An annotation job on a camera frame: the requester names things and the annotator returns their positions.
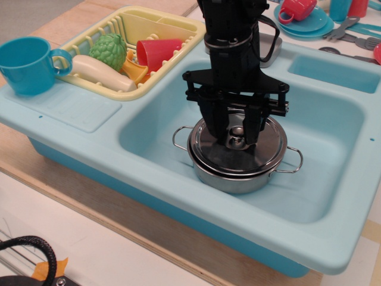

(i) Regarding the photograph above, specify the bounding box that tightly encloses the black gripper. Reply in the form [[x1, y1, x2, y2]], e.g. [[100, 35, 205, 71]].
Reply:
[[182, 38, 289, 145]]

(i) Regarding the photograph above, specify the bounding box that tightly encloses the round steel pot lid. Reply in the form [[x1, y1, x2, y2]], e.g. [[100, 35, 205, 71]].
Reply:
[[188, 110, 287, 178]]

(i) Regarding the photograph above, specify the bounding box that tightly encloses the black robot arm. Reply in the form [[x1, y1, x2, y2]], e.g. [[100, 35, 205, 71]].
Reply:
[[183, 1, 289, 145]]

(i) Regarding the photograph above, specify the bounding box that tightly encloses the grey toy faucet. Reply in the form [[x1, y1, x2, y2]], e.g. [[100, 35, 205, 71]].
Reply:
[[204, 30, 282, 72]]

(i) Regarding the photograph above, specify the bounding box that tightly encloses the red plastic cup in rack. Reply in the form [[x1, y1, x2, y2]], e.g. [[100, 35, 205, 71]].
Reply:
[[136, 39, 182, 73]]

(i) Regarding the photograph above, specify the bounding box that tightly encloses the orange toy piece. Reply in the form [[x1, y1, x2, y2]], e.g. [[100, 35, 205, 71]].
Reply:
[[120, 49, 151, 88]]

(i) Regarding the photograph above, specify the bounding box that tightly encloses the dark toy ladle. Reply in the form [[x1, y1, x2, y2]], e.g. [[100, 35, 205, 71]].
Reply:
[[318, 46, 381, 64]]

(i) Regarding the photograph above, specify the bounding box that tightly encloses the red mug on plates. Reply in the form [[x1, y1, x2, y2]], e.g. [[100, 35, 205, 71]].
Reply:
[[278, 0, 317, 24]]

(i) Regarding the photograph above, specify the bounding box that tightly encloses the top blue plate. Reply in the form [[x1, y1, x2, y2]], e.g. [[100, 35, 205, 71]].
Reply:
[[280, 7, 328, 33]]

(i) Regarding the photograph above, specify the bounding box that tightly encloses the blue plate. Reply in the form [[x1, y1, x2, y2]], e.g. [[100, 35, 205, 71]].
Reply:
[[280, 7, 328, 33], [281, 17, 334, 38]]

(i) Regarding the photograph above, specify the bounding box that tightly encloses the bottom blue plate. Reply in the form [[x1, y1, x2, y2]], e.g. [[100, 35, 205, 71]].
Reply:
[[281, 17, 334, 38]]

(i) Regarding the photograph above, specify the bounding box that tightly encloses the grey toy fork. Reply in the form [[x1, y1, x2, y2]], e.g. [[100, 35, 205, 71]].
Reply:
[[323, 16, 360, 41]]

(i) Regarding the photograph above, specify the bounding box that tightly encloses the light blue toy sink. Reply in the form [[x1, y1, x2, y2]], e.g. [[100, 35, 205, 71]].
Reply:
[[1, 43, 380, 277]]

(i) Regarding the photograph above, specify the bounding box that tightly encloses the yellow dish drying rack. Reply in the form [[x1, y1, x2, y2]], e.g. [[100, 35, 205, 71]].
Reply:
[[62, 6, 206, 101]]

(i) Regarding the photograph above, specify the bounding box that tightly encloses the green toy artichoke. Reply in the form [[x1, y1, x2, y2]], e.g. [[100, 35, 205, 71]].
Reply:
[[89, 33, 127, 72]]

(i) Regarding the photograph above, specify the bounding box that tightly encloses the blue tumbler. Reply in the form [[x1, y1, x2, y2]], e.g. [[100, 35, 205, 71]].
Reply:
[[329, 0, 352, 21]]

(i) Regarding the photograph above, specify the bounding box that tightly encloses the teal toy utensil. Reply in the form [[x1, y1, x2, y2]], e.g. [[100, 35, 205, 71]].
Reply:
[[348, 23, 380, 37]]

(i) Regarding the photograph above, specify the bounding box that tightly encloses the grey toy spatula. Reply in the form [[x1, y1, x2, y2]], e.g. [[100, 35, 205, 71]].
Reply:
[[341, 34, 380, 51]]

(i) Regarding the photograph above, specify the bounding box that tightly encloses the red plate edge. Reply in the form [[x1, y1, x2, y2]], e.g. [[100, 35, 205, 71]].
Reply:
[[373, 43, 381, 64]]

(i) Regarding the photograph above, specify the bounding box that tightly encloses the cream toy bottle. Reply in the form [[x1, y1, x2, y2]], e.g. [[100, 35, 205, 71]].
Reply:
[[71, 55, 137, 92]]

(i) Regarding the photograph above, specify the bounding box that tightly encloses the red tumbler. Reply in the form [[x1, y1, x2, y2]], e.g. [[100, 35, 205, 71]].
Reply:
[[347, 0, 369, 18]]

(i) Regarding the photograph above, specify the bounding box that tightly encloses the blue plastic cup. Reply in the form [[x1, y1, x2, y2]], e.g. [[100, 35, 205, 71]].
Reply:
[[1, 36, 73, 96]]

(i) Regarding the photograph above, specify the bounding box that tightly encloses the orange tape piece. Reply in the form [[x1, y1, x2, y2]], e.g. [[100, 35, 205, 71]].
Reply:
[[31, 257, 68, 281]]

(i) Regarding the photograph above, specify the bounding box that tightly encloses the steel pot with handles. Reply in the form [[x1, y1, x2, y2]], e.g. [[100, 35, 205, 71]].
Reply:
[[172, 126, 304, 194]]

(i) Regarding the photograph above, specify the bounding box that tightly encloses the black braided cable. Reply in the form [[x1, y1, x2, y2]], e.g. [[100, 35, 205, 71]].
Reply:
[[0, 235, 58, 286]]

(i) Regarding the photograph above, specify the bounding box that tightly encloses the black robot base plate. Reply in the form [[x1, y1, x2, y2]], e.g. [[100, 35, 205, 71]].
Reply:
[[1, 276, 78, 286]]

